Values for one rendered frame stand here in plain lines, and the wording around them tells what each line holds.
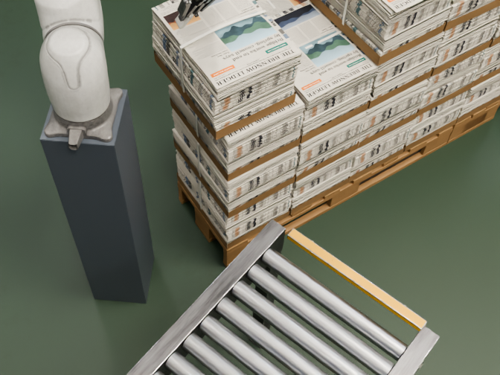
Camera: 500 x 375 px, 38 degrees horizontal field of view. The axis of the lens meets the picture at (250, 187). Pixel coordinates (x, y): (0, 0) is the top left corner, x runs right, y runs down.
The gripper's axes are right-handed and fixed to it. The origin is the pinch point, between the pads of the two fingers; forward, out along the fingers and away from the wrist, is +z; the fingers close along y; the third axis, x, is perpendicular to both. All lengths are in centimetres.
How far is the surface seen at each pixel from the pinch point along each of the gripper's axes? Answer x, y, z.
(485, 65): -46, 131, 24
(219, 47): -8.7, 11.1, 7.4
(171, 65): -3.7, 5.9, 26.9
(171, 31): 2.2, 3.7, 14.6
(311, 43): -14, 54, 21
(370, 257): -93, 74, 71
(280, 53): -18.3, 23.0, -0.4
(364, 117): -43, 70, 32
